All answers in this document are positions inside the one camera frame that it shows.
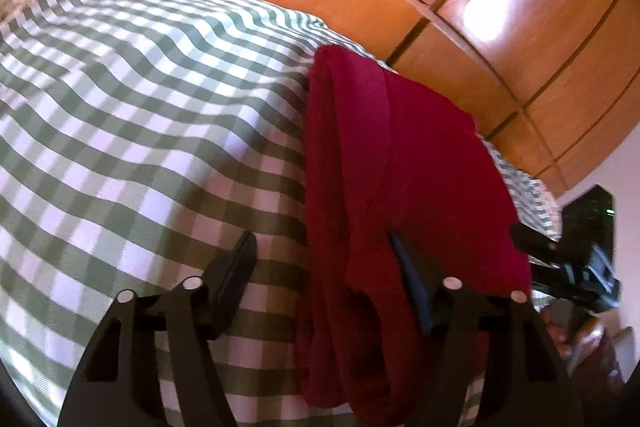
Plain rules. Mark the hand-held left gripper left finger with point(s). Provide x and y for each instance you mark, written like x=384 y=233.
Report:
x=235 y=272

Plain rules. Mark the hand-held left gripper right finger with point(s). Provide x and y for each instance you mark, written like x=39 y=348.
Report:
x=412 y=277

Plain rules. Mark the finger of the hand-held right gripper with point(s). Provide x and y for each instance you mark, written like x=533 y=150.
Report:
x=532 y=239

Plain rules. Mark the green white checkered blanket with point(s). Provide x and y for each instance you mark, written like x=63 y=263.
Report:
x=125 y=132

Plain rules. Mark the red long-sleeved shirt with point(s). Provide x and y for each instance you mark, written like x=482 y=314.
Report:
x=425 y=167

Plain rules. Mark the person's right hand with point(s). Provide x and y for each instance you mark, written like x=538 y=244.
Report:
x=560 y=332

